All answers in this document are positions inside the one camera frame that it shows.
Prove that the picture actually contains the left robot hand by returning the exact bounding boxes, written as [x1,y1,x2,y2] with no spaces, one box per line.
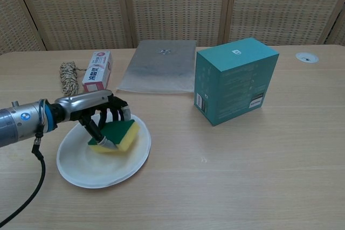
[53,89,132,150]

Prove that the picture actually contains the green yellow sponge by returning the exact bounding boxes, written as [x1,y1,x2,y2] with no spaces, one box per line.
[87,119,140,154]

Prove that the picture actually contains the white paper plate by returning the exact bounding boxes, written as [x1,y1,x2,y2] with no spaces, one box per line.
[56,114,152,189]

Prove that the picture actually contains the translucent plastic bag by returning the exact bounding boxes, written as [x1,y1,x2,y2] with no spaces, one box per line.
[115,39,197,94]

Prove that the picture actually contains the beige twine bundle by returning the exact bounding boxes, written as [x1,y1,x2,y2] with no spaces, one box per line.
[59,61,82,97]

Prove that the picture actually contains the white and red toothpaste box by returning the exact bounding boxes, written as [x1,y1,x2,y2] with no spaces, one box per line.
[81,50,114,93]

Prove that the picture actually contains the woven rattan folding screen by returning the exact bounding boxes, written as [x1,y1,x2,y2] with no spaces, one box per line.
[0,0,345,55]

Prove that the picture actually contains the teal cardboard box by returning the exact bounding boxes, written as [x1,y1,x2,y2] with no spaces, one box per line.
[194,37,280,127]

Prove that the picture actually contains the white round table grommet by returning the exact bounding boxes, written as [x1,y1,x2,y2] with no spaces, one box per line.
[295,52,320,64]

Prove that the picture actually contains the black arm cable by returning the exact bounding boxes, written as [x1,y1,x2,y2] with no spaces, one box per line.
[0,133,46,227]

